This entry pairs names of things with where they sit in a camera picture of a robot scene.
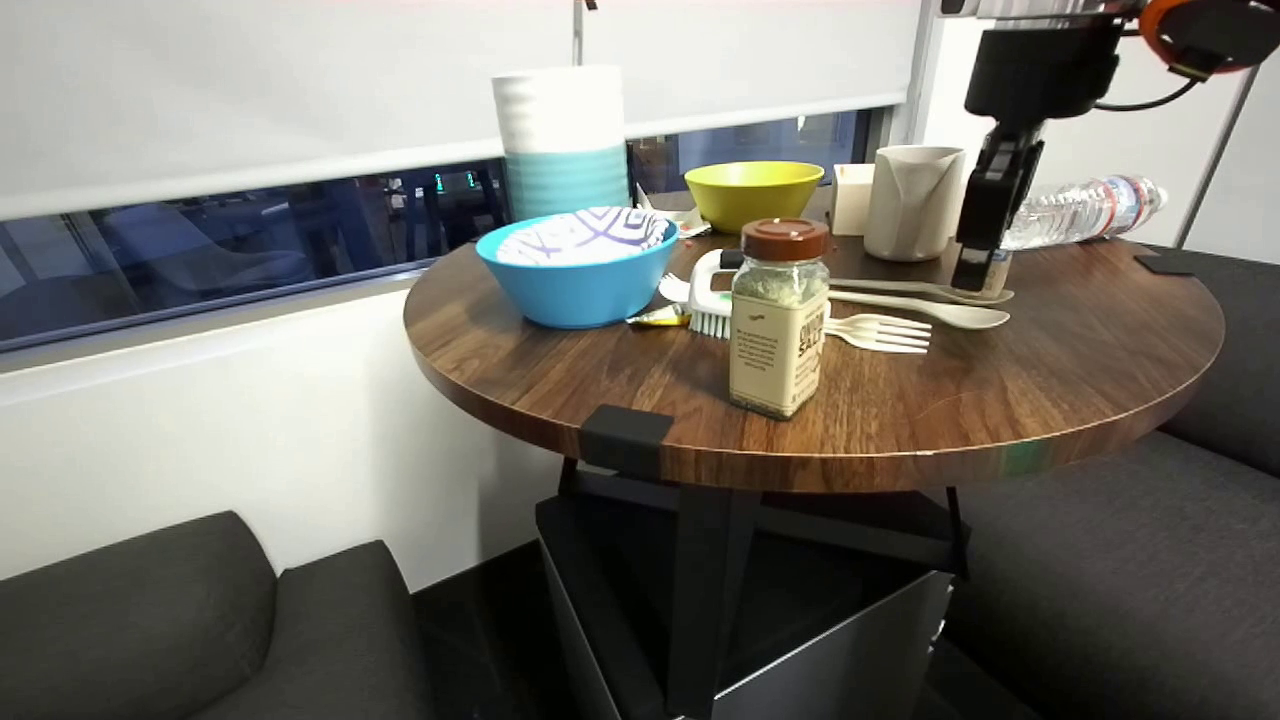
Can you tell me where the yellow bowl with beads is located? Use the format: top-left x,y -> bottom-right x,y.
683,159 -> 826,232

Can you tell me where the round wooden table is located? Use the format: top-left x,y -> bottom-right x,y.
404,232 -> 1224,720

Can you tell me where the grey metal bin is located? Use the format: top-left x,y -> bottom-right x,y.
536,491 -> 951,720

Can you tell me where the spice jar red lid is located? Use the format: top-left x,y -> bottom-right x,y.
730,215 -> 829,417

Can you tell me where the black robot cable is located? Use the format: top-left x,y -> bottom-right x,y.
1092,74 -> 1206,118

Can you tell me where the dark grey armchair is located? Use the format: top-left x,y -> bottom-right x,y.
0,514 -> 443,720

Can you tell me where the blue bowl with cloth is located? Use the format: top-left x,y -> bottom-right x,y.
478,210 -> 679,329

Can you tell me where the clear plastic water bottle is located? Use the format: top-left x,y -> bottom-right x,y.
1003,178 -> 1170,254

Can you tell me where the white dish brush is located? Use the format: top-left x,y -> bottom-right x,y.
660,248 -> 734,342

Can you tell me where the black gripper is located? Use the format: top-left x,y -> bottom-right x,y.
951,11 -> 1123,294

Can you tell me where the white teal cylinder container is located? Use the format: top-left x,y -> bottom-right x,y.
494,65 -> 627,220

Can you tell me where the wooden fork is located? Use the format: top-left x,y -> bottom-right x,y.
826,313 -> 931,357

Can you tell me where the white roller blind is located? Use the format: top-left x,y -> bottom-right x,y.
0,0 -> 927,220

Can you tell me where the dark grey sofa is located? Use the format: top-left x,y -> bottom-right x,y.
948,254 -> 1280,720

